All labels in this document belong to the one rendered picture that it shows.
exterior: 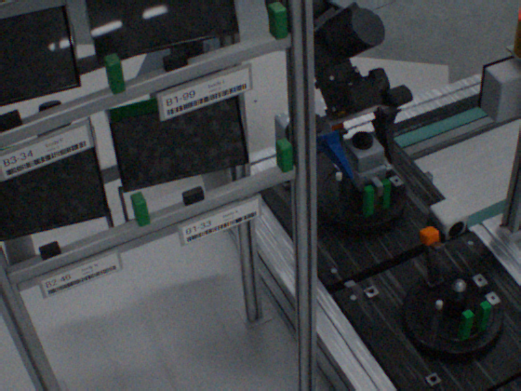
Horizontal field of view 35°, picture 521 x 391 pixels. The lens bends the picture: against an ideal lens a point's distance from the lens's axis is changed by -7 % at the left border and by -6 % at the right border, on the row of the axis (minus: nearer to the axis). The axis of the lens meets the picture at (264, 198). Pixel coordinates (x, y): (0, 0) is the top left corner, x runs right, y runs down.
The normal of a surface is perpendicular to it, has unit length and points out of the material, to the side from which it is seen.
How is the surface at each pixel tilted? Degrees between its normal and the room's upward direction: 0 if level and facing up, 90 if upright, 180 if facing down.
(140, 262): 0
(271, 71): 0
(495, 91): 90
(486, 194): 0
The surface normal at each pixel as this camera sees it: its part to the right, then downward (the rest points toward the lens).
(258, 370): -0.05, -0.70
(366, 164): 0.44, 0.62
